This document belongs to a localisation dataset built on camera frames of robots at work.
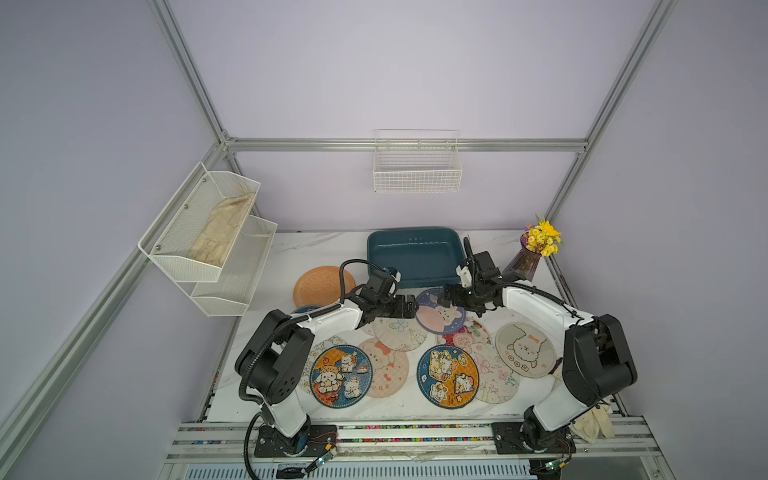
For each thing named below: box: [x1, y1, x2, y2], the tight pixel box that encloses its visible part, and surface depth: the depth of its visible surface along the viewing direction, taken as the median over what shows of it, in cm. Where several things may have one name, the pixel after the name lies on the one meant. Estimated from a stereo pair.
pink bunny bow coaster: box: [358, 337, 410, 399], surface depth 87 cm
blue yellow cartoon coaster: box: [416, 344, 480, 410], surface depth 86 cm
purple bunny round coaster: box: [415, 287, 466, 335], surface depth 97 cm
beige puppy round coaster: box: [495, 321, 557, 379], surface depth 90 cm
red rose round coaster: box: [436, 318, 492, 350], surface depth 93 cm
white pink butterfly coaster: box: [466, 342, 520, 405], surface depth 86 cm
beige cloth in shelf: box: [188, 192, 255, 267], surface depth 81 cm
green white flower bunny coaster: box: [298, 335, 348, 393], surface depth 88 cm
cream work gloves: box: [570, 401, 615, 444], surface depth 76 cm
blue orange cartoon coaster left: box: [309, 344, 374, 409], surface depth 85 cm
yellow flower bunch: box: [522, 213, 563, 257], surface depth 88 cm
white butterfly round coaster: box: [372, 318, 428, 352], surface depth 95 cm
